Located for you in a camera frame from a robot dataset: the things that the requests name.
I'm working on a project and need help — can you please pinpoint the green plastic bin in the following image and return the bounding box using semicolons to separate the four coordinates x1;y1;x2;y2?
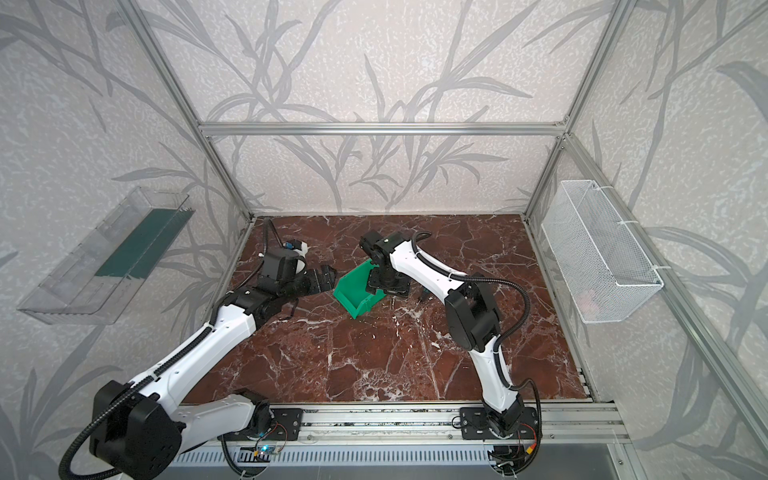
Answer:
333;260;385;319

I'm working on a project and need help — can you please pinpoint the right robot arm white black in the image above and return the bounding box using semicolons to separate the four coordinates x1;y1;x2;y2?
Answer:
359;231;541;439

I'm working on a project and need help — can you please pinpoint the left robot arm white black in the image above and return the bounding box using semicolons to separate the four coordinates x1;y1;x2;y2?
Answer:
59;248;338;479

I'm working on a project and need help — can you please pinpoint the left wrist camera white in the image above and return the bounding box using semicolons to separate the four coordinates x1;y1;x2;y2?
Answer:
283;239;309;257

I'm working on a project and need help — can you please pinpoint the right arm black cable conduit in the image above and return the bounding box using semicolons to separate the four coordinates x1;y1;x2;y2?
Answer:
410;231;544;421

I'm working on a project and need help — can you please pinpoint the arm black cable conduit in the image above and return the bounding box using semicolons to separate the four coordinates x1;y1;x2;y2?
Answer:
410;231;544;421
58;323;215;480

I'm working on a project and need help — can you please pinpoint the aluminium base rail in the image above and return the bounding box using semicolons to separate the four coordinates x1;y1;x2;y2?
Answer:
179;403;631;448

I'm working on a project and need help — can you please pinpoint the aluminium frame crossbar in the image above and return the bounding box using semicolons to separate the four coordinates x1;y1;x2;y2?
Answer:
198;122;565;137

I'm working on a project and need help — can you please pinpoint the clear plastic wall tray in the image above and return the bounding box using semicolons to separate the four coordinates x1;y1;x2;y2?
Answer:
17;187;195;326

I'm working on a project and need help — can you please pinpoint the white wire mesh basket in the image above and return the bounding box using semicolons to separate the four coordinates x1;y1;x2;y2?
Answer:
542;180;664;324

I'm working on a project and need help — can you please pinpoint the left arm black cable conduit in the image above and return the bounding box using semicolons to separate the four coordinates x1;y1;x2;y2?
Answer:
58;323;215;480

